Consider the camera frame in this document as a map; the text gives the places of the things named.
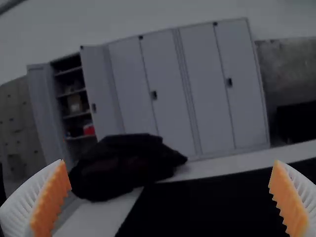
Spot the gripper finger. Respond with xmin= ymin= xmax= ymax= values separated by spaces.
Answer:
xmin=0 ymin=158 xmax=73 ymax=237
xmin=268 ymin=159 xmax=316 ymax=237

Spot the black crate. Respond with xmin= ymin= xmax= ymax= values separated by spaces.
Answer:
xmin=275 ymin=98 xmax=316 ymax=145

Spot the grey cupboard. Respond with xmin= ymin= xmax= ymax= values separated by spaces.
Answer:
xmin=176 ymin=17 xmax=271 ymax=157
xmin=26 ymin=44 xmax=124 ymax=171
xmin=106 ymin=28 xmax=201 ymax=160

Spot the black mat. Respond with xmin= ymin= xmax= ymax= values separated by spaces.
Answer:
xmin=115 ymin=158 xmax=316 ymax=237

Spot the dark jacket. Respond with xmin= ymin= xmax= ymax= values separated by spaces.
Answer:
xmin=67 ymin=133 xmax=189 ymax=203

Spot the brown cardboard box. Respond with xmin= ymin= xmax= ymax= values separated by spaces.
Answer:
xmin=66 ymin=94 xmax=82 ymax=115

